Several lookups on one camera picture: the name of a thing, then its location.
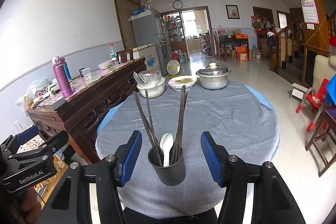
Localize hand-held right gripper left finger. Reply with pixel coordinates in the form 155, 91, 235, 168
39, 130, 143, 224

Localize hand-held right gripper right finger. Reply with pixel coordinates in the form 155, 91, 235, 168
201, 132, 306, 224

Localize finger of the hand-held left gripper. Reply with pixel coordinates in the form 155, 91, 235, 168
0, 126, 40, 159
10, 131, 69, 161

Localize dark metal utensil holder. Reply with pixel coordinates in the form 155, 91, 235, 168
147, 145, 186, 186

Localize bunch of dark chopsticks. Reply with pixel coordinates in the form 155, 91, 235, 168
133, 85, 188, 165

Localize person's left hand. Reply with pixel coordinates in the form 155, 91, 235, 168
16, 187, 40, 212

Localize printed paper bag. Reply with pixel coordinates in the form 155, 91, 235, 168
14, 120, 46, 153

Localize carved wooden sideboard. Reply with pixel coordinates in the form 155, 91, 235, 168
26, 57, 147, 164

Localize grey tablecloth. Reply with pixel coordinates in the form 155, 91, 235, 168
95, 80, 281, 220

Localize light blue undercloth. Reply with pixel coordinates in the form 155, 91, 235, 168
96, 85, 276, 136

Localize pile of snack packets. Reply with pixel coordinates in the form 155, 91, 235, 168
16, 78, 57, 109

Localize purple thermos bottle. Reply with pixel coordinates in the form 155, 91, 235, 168
52, 56, 74, 98

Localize white bowl with plastic bag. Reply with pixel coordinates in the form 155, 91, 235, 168
133, 70, 166, 99

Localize teal bottle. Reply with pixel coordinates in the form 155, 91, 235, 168
63, 62, 72, 81

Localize floral table runner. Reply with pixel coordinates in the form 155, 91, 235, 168
37, 60, 142, 106

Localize aluminium pot with lid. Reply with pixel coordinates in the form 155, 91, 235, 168
196, 63, 231, 90

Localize clear plastic cup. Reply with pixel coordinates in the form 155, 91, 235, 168
79, 67, 91, 80

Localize film-covered food bowl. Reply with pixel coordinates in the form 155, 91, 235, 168
168, 75, 197, 92

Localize small white fan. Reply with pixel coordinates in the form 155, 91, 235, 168
167, 60, 181, 76

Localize dark wooden chair back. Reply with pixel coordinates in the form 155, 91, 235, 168
116, 48, 134, 64

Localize dark wooden chair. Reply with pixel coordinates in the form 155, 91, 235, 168
305, 106, 336, 178
116, 48, 134, 64

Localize red-capped plastic water bottle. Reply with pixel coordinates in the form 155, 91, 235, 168
109, 43, 117, 65

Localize white chest freezer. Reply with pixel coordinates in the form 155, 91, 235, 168
132, 43, 161, 75

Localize blue detergent jug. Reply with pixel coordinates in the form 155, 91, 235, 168
172, 50, 187, 64

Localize orange gift box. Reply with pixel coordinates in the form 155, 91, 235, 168
236, 46, 249, 60

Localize small white step stool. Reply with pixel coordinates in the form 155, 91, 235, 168
289, 83, 311, 100

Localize dark wooden side table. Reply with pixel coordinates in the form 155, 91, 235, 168
218, 38, 250, 59

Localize red children's chair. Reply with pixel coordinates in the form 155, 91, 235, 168
296, 79, 331, 132

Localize glass display cabinet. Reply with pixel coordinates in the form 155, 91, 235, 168
161, 13, 187, 56

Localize grey refrigerator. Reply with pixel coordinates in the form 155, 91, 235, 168
129, 7, 168, 75

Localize blue jacket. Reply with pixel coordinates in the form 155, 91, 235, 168
325, 77, 336, 106

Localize wooden stair railing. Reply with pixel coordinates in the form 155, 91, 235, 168
270, 13, 336, 75

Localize cream armchair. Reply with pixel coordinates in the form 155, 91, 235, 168
312, 55, 336, 98

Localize hanging woven bags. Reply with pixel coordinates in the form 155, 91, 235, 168
251, 15, 272, 30

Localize framed wall picture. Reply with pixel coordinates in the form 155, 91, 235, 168
225, 5, 240, 20

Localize pink wall calendar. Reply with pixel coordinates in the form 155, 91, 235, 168
295, 0, 319, 24

